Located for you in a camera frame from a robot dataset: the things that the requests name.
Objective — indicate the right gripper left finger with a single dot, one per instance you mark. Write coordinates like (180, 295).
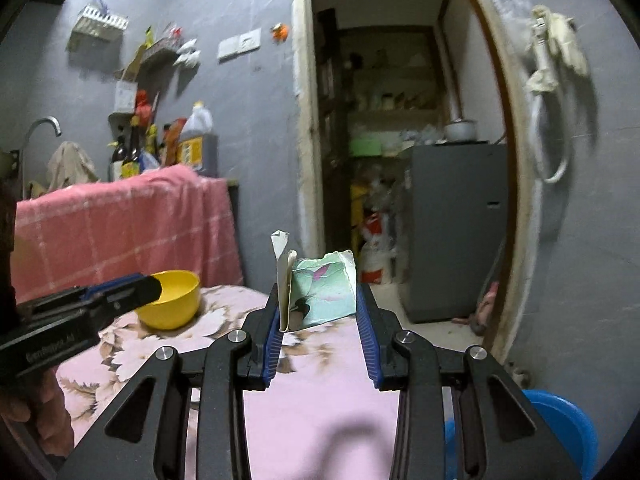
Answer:
(244, 360)

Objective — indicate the chrome kitchen faucet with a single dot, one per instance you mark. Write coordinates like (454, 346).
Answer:
(32, 145)

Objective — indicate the white wall switch plate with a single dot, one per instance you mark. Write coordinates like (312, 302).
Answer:
(238, 45)

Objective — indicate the beige rag at sink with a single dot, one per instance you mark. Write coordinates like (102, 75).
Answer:
(70, 165)

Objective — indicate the wall corner shelf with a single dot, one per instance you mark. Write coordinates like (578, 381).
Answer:
(164, 50)

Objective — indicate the green plastic container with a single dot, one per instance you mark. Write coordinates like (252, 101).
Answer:
(365, 146)

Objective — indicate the orange wall hook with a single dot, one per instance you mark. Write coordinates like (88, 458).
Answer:
(279, 33)

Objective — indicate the left hand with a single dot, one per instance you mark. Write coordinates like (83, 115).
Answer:
(48, 413)

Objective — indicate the dark grey refrigerator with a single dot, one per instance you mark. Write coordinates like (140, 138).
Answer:
(452, 208)

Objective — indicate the yellow plastic bowl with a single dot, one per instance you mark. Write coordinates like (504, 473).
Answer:
(178, 303)

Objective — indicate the pink checked towel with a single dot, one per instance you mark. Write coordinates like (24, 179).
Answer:
(167, 219)

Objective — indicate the red white sack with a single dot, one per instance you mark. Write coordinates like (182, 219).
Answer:
(376, 263)

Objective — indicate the dark sauce bottle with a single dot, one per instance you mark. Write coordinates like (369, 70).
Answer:
(131, 164)

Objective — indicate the blue plastic bin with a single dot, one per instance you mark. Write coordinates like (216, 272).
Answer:
(501, 435)

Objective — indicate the metal pot on refrigerator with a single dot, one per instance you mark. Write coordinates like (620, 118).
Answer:
(461, 130)

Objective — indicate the large cooking oil jug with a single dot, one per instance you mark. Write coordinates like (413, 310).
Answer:
(198, 144)

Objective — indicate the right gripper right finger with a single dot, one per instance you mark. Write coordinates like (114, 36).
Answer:
(403, 361)

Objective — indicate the white rubber glove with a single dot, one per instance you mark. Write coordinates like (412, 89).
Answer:
(553, 39)

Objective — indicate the white wall rack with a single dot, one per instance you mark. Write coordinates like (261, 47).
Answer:
(91, 22)

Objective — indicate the pink floral tablecloth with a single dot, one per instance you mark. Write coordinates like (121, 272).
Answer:
(134, 397)

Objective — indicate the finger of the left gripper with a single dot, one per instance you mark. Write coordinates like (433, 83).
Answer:
(103, 302)

